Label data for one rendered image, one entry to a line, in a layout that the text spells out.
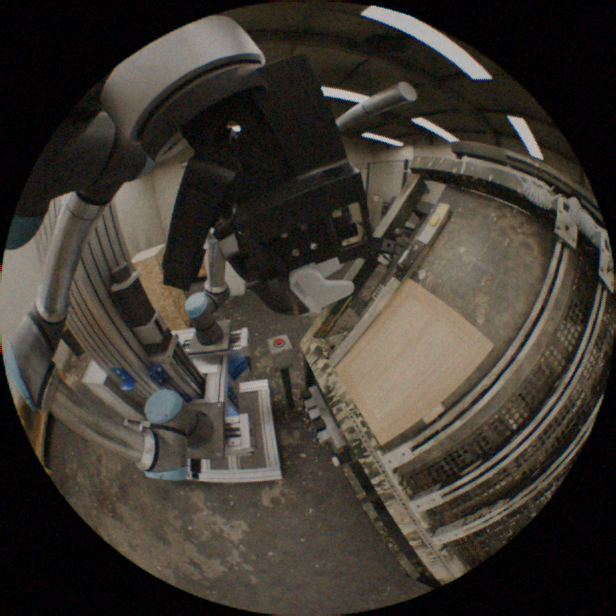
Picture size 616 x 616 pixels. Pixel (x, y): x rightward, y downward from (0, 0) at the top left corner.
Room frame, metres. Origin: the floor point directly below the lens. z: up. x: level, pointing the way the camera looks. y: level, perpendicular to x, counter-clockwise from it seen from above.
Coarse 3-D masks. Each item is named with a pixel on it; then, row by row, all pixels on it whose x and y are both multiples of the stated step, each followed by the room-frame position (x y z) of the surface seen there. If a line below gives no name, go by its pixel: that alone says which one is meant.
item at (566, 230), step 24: (576, 216) 0.17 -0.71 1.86; (552, 264) 0.22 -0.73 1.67; (552, 288) 0.19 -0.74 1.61; (528, 336) 0.16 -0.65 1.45; (504, 360) 0.15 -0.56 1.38; (480, 384) 0.13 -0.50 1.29; (456, 408) 0.11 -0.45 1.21; (432, 432) 0.08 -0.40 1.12; (384, 456) 0.05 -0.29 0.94; (408, 456) 0.03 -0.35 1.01
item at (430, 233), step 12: (444, 204) 0.72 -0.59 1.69; (432, 216) 0.72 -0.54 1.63; (444, 216) 0.69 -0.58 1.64; (432, 228) 0.68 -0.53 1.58; (420, 240) 0.69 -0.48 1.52; (432, 240) 0.67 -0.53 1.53; (408, 276) 0.63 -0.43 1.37; (396, 288) 0.61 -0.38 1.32; (384, 300) 0.60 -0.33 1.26; (372, 312) 0.60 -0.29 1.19; (360, 324) 0.59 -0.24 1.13; (348, 336) 0.58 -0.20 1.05; (360, 336) 0.55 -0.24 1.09; (348, 348) 0.54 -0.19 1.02; (336, 360) 0.52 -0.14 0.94
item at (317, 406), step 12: (312, 396) 0.42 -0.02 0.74; (324, 396) 0.40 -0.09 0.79; (300, 408) 0.36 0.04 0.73; (312, 408) 0.36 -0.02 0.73; (324, 408) 0.35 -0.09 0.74; (312, 420) 0.29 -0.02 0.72; (324, 420) 0.28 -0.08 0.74; (336, 420) 0.27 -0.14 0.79; (312, 432) 0.25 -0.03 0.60; (324, 432) 0.21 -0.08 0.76; (336, 432) 0.22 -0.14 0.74; (336, 444) 0.15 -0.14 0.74; (348, 444) 0.14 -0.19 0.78; (336, 456) 0.09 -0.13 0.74; (348, 456) 0.09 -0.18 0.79
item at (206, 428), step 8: (200, 416) 0.15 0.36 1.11; (208, 416) 0.17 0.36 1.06; (200, 424) 0.12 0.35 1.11; (208, 424) 0.13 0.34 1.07; (192, 432) 0.08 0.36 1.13; (200, 432) 0.09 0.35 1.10; (208, 432) 0.11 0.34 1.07; (192, 440) 0.06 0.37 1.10; (200, 440) 0.07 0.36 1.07; (208, 440) 0.08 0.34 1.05; (192, 448) 0.04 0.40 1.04
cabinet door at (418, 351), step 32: (416, 288) 0.56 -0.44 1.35; (384, 320) 0.55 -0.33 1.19; (416, 320) 0.46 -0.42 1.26; (448, 320) 0.38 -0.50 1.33; (352, 352) 0.52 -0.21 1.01; (384, 352) 0.44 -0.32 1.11; (416, 352) 0.36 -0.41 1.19; (448, 352) 0.30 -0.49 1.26; (480, 352) 0.23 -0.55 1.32; (352, 384) 0.39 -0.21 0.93; (384, 384) 0.33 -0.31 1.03; (416, 384) 0.26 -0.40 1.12; (448, 384) 0.21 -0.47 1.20; (384, 416) 0.21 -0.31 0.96; (416, 416) 0.16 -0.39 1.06
